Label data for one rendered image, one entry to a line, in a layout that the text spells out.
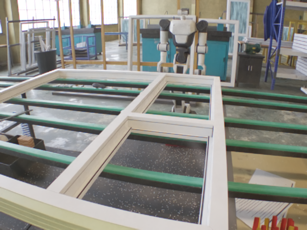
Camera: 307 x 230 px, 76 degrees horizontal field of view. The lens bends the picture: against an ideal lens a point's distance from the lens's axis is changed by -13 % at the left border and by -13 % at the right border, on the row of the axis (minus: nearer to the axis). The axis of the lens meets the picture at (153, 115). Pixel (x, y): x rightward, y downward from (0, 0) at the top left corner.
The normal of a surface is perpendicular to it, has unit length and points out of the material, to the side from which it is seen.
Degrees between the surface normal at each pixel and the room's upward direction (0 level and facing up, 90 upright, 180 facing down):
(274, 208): 0
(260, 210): 0
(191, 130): 90
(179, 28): 90
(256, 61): 90
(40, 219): 90
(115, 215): 0
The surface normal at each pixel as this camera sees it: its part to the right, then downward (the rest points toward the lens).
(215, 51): -0.25, 0.39
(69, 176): 0.00, -0.92
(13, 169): 0.97, 0.09
